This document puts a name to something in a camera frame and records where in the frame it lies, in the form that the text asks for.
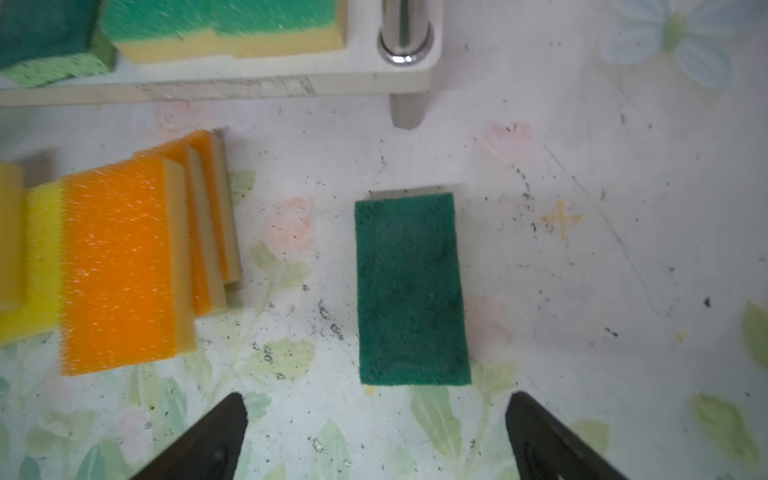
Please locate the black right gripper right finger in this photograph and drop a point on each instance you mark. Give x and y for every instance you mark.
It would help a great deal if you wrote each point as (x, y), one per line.
(545, 448)

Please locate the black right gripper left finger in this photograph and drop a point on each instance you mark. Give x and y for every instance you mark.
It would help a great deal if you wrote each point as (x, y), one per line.
(210, 449)

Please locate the dark green scouring sponge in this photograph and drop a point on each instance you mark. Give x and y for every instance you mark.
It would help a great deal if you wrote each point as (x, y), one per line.
(43, 42)

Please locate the white two-tier metal shelf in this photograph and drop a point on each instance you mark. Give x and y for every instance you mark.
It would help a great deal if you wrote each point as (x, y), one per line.
(392, 48)

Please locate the orange sponge middle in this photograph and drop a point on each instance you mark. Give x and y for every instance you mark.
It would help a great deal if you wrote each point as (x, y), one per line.
(207, 280)

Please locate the orange sponge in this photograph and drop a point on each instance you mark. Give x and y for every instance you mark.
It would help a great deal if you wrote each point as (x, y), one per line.
(207, 280)
(126, 275)

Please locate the orange sponge front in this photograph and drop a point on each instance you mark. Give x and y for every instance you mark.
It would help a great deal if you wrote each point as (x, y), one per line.
(126, 275)

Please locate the yellow sponge right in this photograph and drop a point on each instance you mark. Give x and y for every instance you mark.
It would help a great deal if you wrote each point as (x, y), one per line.
(40, 310)

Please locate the yellow sponge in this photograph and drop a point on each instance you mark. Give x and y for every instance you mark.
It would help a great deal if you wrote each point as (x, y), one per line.
(12, 236)
(40, 310)

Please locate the yellow sponge top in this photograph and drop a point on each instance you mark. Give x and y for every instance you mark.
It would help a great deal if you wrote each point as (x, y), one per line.
(12, 236)

